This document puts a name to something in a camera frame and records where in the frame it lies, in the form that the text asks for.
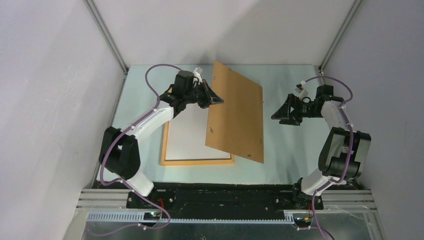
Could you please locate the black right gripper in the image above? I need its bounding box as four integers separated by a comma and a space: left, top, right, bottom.
271, 93, 323, 126

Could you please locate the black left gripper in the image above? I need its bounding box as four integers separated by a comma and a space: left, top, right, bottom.
183, 79, 224, 109

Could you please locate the brown cardboard backing board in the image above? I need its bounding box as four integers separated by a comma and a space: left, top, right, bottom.
205, 61, 265, 164

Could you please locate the colourful printed photo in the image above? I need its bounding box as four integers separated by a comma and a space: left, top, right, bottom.
164, 105, 231, 161

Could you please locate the orange wooden picture frame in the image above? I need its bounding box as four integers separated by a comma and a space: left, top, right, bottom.
160, 104, 235, 166

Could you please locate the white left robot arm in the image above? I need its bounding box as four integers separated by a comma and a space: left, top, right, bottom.
99, 67, 225, 208

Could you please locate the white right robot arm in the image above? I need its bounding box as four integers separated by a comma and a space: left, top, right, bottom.
271, 82, 372, 209

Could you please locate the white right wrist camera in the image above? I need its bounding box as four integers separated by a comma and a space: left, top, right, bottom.
294, 81, 308, 100

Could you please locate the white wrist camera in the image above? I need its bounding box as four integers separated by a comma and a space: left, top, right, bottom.
294, 81, 308, 100
192, 67, 203, 84

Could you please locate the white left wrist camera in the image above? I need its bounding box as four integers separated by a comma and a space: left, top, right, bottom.
192, 67, 203, 84

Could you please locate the grey slotted cable duct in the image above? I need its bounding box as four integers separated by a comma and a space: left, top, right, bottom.
86, 211, 296, 224

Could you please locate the aluminium front rail frame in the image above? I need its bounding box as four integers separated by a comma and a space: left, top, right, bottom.
65, 183, 387, 240

